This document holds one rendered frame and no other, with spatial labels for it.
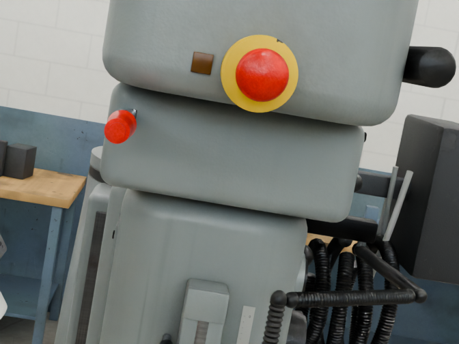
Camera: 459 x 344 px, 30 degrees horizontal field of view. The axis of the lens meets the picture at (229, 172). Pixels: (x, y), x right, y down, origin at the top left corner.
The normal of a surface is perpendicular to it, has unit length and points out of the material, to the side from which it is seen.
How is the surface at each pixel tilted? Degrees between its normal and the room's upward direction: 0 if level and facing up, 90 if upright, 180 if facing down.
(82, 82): 90
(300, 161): 90
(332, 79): 90
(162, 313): 90
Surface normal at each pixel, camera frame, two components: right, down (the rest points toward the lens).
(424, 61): 0.05, 0.15
